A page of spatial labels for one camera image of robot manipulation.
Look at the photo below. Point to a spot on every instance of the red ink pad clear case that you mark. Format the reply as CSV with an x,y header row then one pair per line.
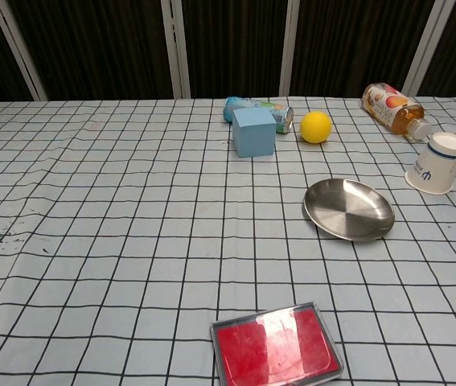
x,y
276,350

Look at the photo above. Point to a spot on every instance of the blue drink can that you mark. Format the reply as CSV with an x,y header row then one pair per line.
x,y
243,103

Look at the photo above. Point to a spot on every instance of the white black checkered tablecloth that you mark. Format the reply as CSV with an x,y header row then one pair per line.
x,y
111,241

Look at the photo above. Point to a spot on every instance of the dark pleated curtain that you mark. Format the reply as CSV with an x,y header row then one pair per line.
x,y
99,44

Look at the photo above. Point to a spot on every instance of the silver metal plate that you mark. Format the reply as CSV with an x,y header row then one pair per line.
x,y
348,209

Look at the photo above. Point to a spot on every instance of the yellow ball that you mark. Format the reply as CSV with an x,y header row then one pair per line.
x,y
316,127

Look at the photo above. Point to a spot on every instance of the light blue cube block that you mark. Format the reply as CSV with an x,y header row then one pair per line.
x,y
253,134

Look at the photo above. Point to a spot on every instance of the juice bottle with fruit label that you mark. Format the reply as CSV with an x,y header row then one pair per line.
x,y
392,108

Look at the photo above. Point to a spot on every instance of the white screen frame post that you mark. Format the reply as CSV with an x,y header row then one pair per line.
x,y
290,48
176,48
426,44
18,48

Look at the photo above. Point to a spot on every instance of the white paper cup blue print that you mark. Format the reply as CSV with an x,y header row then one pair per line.
x,y
432,169

